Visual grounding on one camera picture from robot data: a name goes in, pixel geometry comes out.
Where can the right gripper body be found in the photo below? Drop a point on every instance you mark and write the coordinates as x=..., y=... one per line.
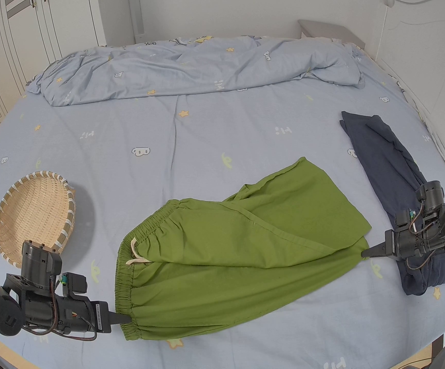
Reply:
x=403, y=244

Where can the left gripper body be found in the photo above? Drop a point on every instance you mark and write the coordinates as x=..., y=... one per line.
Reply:
x=76, y=313

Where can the green shorts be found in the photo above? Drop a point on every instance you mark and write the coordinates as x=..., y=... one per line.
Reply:
x=226, y=252

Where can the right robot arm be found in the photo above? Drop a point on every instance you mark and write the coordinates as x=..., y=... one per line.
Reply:
x=430, y=194

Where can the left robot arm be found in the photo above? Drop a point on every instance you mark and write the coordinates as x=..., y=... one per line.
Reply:
x=39, y=263

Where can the dark blue garment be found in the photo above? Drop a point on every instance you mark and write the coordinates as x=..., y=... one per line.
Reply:
x=384, y=160

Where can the round woven basket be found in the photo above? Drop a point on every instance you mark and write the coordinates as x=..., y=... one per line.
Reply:
x=30, y=206

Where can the bed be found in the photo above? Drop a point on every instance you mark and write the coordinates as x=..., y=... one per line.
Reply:
x=226, y=129

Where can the pale blue quilt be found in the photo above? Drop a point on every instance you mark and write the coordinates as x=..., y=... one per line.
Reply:
x=168, y=71

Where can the white wardrobe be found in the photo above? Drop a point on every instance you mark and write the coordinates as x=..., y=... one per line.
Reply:
x=14, y=52

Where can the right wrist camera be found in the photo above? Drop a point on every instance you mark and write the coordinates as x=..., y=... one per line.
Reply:
x=403, y=219

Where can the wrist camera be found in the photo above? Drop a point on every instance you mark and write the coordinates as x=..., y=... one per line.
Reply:
x=77, y=283
x=403, y=219

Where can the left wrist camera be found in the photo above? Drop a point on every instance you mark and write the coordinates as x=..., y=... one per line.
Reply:
x=77, y=283

